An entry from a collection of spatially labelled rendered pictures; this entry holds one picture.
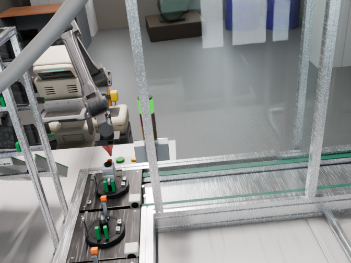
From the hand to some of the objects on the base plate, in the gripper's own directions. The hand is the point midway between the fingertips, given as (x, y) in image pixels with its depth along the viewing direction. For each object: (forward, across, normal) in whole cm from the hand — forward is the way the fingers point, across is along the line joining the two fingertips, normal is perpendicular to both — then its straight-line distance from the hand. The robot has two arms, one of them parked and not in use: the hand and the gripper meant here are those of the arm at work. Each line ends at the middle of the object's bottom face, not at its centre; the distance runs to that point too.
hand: (110, 154), depth 160 cm
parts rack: (+20, +36, +24) cm, 48 cm away
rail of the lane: (+20, -28, -3) cm, 35 cm away
